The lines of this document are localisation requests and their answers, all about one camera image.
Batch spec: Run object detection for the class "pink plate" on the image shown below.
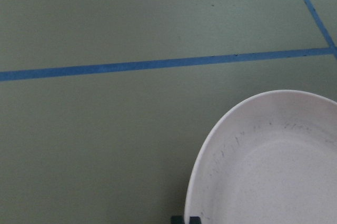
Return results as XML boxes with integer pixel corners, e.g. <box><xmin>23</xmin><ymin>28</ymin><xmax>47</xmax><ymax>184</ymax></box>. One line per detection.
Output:
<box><xmin>184</xmin><ymin>90</ymin><xmax>336</xmax><ymax>223</ymax></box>

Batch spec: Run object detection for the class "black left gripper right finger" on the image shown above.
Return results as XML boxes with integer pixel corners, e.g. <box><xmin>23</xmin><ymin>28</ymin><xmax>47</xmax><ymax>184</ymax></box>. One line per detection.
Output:
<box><xmin>189</xmin><ymin>216</ymin><xmax>201</xmax><ymax>224</ymax></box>

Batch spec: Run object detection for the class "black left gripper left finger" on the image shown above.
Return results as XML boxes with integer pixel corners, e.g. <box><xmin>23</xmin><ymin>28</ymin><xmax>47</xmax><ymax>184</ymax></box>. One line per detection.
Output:
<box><xmin>170</xmin><ymin>216</ymin><xmax>184</xmax><ymax>224</ymax></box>

